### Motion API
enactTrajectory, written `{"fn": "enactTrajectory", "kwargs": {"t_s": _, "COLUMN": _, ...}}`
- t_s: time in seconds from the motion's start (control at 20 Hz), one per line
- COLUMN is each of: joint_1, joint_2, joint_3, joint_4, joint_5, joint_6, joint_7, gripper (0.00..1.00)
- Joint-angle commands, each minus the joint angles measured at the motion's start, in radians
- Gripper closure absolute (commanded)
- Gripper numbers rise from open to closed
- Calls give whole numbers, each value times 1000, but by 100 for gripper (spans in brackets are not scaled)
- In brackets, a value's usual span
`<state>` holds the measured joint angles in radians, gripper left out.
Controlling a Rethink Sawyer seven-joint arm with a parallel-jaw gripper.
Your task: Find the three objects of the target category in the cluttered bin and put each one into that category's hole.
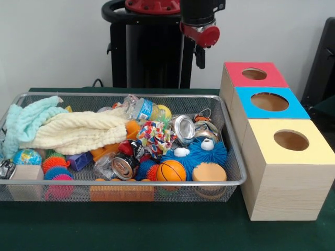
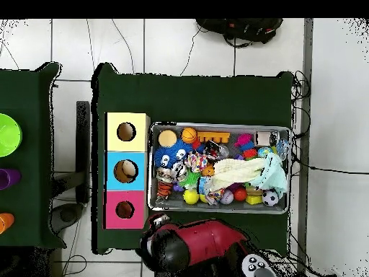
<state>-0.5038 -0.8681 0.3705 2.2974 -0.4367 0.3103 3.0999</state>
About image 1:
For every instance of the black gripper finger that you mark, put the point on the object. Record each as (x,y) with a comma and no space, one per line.
(200,57)

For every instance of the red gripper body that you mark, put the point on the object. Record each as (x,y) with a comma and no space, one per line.
(206,36)

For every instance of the orange striped tiger plush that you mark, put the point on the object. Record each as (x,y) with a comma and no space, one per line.
(202,119)

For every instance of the crushed clear water bottle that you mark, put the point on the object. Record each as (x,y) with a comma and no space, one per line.
(144,107)

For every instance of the cream waffle cloth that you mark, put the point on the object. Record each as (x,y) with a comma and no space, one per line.
(76,130)

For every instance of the mint green waffle cloth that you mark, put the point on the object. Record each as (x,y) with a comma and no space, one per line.
(26,117)

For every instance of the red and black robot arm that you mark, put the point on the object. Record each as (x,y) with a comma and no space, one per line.
(199,10)

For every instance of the shallow clear mesh bin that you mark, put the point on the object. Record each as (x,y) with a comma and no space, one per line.
(183,194)

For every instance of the wooden box with three holes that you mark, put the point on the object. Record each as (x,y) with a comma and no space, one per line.
(288,193)

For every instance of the crushed drink can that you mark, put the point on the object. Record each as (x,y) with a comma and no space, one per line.
(183,128)

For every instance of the blue fuzzy monster toy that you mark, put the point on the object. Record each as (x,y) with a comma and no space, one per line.
(206,154)

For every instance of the tan round foam disc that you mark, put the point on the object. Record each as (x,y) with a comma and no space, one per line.
(209,171)

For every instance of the orange toy basketball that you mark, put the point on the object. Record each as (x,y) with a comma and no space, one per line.
(171,170)

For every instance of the black chair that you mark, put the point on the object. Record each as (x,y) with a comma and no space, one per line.
(322,65)

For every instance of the black and red drink can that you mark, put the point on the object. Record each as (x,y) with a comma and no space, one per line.
(123,166)

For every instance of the dark green table cloth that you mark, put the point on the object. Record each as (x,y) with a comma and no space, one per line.
(325,112)
(157,230)

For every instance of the orange plastic building block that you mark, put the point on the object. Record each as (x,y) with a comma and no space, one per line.
(121,193)

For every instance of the small globe ball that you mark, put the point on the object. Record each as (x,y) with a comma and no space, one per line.
(26,157)

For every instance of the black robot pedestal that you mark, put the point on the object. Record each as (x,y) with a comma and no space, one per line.
(146,52)

